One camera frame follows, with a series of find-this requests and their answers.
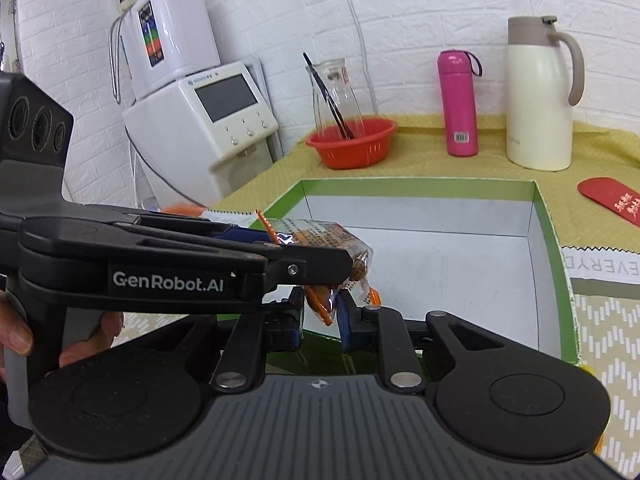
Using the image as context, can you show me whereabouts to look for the yellow-green tablecloth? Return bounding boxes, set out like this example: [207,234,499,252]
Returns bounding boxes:
[211,112,640,254]

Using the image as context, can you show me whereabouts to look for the green cardboard box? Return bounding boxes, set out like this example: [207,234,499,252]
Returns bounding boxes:
[263,178,580,364]

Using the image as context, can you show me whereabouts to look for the pink thermos bottle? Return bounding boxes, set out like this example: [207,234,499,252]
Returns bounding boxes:
[437,50,484,157]

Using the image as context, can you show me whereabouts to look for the person's left hand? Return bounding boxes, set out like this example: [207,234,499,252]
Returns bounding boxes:
[1,292,124,382]

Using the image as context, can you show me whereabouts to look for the white water purifier unit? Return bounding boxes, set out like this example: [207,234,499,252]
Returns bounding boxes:
[120,0,220,100]

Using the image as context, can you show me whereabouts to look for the red envelope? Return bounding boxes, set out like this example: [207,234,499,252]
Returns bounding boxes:
[577,177,640,226]

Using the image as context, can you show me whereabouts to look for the black chopsticks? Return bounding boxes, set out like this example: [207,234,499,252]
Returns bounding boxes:
[303,52,354,140]

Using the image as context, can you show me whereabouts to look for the white water dispenser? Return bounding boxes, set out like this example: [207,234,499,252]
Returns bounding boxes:
[124,56,283,209]

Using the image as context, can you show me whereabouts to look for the orange clear snack packet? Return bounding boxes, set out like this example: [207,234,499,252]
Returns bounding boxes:
[256,210,382,326]

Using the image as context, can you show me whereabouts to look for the cream thermal jug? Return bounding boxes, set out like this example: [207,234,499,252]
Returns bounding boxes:
[506,15,586,171]

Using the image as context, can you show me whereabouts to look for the clear glass carafe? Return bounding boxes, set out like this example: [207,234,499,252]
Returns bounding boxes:
[307,58,363,140]

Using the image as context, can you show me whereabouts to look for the beige patterned table mat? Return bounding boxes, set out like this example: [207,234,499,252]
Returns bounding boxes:
[563,247,639,479]

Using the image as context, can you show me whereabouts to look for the red plastic basket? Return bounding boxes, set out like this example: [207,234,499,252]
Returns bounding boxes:
[306,117,397,170]

